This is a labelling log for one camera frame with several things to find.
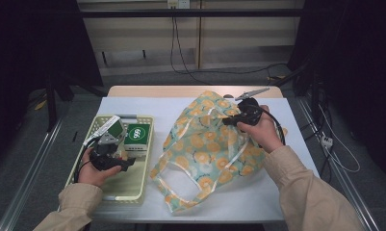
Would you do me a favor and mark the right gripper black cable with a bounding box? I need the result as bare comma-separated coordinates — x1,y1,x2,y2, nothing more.
257,105,287,147

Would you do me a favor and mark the white table sheet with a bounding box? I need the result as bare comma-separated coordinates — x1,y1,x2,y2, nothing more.
90,95,320,224

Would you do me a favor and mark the cream perforated plastic basket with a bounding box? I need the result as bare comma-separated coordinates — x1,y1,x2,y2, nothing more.
64,115,156,206

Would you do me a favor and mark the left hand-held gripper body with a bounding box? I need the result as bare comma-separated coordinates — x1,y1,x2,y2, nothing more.
89,132,127,172

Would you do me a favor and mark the white power strip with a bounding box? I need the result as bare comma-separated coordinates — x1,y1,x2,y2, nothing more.
321,135,335,149

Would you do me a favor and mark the person's right hand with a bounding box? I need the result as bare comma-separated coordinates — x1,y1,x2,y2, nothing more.
237,105,285,154

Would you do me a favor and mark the green and white box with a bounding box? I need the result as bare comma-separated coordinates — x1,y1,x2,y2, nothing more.
83,115,127,146
122,122,152,158

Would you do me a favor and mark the dark horizontal beam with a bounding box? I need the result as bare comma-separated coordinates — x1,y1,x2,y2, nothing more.
79,9,303,18

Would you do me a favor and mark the person's left hand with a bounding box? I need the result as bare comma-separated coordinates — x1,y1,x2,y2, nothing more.
77,156,122,189

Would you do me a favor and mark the aluminium frame rail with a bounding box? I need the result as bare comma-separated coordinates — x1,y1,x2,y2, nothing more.
296,95,381,231
0,118,64,231

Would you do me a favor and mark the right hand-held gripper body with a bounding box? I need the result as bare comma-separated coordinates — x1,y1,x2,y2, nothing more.
234,87,270,127

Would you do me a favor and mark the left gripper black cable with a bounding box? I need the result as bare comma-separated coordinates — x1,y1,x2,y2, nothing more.
73,138,100,184

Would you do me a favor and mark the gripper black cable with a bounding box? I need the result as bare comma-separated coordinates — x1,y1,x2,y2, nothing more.
257,105,287,147
73,138,100,184

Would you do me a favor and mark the white cable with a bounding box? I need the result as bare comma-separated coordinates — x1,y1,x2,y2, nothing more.
318,104,362,174

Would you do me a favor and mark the white wall socket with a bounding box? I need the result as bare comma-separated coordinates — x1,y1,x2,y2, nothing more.
167,0,191,10

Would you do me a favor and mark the black metal stand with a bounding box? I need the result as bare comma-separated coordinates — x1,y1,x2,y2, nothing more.
45,71,59,133

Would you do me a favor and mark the fruit-print fabric bag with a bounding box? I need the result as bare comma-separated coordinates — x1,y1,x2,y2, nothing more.
149,90,289,214

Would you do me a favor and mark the black power cable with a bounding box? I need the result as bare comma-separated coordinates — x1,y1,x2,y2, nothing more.
172,8,211,86
169,8,290,76

